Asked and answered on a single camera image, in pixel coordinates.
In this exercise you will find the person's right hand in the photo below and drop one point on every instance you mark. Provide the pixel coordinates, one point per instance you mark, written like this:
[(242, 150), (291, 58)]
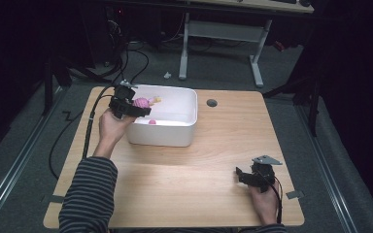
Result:
[(265, 204)]

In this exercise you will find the grey tape piece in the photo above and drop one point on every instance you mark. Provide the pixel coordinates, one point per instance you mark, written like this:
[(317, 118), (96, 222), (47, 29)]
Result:
[(52, 198), (294, 194)]

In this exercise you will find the metal floor rail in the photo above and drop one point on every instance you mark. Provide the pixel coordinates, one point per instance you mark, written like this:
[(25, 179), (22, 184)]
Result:
[(13, 174), (325, 168)]

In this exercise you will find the pink toy with pastel braid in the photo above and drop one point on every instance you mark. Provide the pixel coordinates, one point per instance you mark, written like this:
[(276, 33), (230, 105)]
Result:
[(141, 102)]

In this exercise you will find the small red object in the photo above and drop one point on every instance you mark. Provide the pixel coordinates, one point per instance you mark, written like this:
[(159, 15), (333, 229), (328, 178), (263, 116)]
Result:
[(279, 46)]

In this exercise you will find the white-framed desk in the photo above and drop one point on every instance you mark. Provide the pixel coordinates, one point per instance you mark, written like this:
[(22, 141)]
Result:
[(223, 32)]

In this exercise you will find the person's left hand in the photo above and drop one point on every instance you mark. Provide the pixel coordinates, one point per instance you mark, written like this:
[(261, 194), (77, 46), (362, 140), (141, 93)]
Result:
[(110, 129)]

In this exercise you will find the white paper scrap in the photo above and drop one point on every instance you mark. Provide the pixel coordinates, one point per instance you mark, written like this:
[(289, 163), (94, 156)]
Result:
[(167, 75)]

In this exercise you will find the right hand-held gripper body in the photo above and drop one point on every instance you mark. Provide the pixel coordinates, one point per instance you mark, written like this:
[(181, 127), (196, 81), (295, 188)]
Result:
[(263, 174)]

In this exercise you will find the small pink ball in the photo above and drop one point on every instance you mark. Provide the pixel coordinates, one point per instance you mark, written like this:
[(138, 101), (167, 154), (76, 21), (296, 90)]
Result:
[(152, 122)]

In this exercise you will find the black metal stand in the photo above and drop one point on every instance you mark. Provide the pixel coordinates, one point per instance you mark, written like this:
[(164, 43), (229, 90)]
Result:
[(48, 87), (312, 106)]

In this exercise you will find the white plastic box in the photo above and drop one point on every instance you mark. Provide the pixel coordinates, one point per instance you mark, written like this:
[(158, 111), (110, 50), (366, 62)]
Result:
[(162, 134)]

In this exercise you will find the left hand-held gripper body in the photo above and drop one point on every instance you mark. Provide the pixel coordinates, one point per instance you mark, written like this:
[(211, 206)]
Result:
[(120, 98)]

